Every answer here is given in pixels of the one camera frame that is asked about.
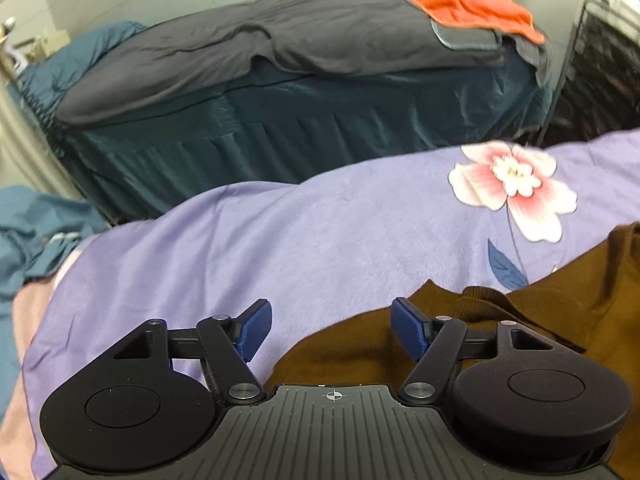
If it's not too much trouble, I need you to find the brown knit sweater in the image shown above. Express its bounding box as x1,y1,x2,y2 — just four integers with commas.
268,224,639,479

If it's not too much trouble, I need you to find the lavender floral bed sheet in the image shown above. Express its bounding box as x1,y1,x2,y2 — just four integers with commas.
1,130,639,479

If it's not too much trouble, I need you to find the blue quilt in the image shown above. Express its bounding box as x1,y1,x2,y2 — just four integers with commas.
1,21,144,413

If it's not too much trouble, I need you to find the dark teal bed skirt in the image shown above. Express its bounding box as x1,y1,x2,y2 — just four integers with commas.
48,49,552,222

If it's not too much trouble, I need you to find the grey folded cloth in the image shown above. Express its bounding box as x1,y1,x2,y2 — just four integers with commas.
431,20,501,51

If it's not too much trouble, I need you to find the orange towel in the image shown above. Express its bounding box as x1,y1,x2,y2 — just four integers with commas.
408,0,546,44

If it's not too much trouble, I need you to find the dark grey blanket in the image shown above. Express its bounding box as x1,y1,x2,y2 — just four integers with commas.
56,0,550,127

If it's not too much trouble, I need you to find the black wire rack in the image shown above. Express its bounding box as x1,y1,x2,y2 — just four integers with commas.
534,0,639,148

